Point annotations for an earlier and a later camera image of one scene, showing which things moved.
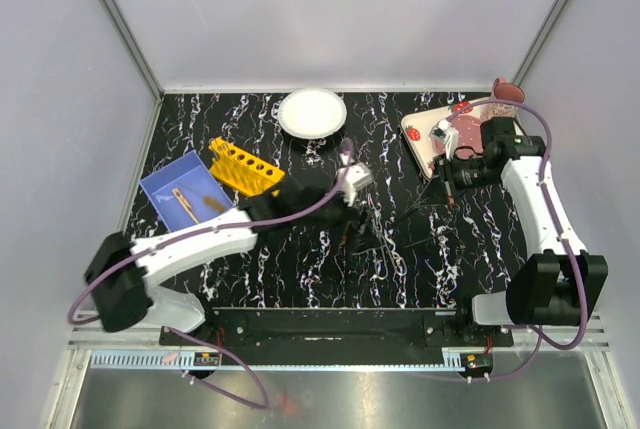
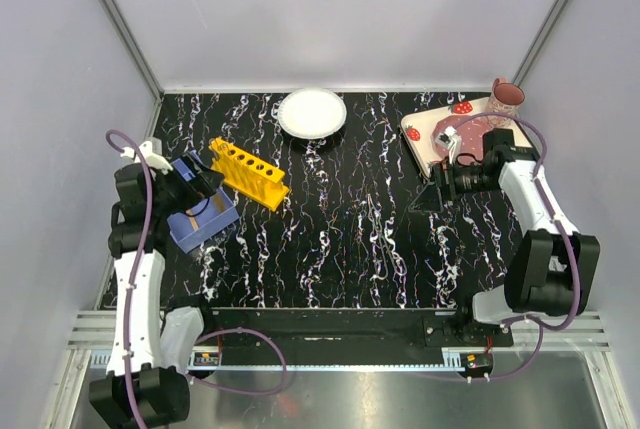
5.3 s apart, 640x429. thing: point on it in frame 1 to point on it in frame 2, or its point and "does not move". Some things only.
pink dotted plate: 470,142 does not move
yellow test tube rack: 241,171 does not move
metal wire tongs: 380,232 to 204,208
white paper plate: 311,113 does not move
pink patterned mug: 503,91 does not move
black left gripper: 351,217 to 192,178
